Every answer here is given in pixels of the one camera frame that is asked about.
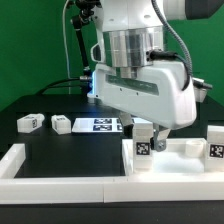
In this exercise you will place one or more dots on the white fiducial marker sheet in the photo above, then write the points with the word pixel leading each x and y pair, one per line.
pixel 97 125

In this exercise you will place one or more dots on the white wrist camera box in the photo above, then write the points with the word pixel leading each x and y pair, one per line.
pixel 200 89

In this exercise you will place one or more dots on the white square table top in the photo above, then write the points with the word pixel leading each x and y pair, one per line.
pixel 182 155

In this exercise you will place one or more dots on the white U-shaped fence wall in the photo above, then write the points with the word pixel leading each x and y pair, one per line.
pixel 133 188

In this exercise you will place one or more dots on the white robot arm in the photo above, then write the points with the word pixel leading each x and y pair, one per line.
pixel 132 34

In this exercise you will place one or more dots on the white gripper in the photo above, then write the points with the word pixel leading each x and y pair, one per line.
pixel 156 95

